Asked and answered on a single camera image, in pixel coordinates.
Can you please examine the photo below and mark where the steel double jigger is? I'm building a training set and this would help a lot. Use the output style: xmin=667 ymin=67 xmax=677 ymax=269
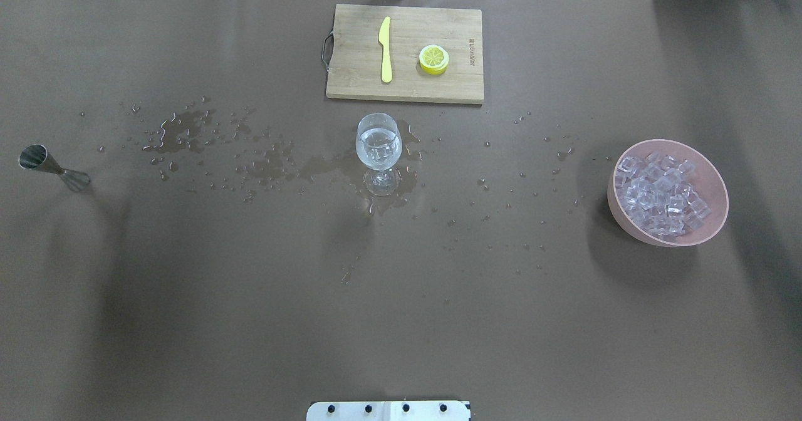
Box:
xmin=18 ymin=144 xmax=91 ymax=192

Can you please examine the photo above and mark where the clear wine glass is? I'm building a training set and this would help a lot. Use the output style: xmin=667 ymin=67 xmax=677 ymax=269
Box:
xmin=355 ymin=113 xmax=403 ymax=197

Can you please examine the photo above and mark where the pile of ice cubes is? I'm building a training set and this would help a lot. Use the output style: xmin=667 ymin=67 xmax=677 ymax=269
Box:
xmin=613 ymin=152 xmax=712 ymax=241

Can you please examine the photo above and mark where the yellow plastic knife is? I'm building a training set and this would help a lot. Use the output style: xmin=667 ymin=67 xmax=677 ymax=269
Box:
xmin=378 ymin=16 xmax=393 ymax=84

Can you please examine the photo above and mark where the lemon slice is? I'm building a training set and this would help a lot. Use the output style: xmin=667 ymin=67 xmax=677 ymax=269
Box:
xmin=418 ymin=44 xmax=450 ymax=75

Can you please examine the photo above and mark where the bamboo cutting board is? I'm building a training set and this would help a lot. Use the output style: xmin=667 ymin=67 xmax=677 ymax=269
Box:
xmin=326 ymin=4 xmax=485 ymax=106

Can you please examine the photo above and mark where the brown table mat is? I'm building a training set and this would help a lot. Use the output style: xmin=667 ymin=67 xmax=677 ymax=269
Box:
xmin=2 ymin=0 xmax=800 ymax=420

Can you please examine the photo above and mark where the pink bowl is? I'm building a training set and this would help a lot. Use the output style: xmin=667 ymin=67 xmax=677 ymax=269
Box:
xmin=607 ymin=139 xmax=729 ymax=247

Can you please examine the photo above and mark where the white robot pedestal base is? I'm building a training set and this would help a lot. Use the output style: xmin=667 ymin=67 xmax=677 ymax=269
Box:
xmin=306 ymin=399 xmax=472 ymax=420

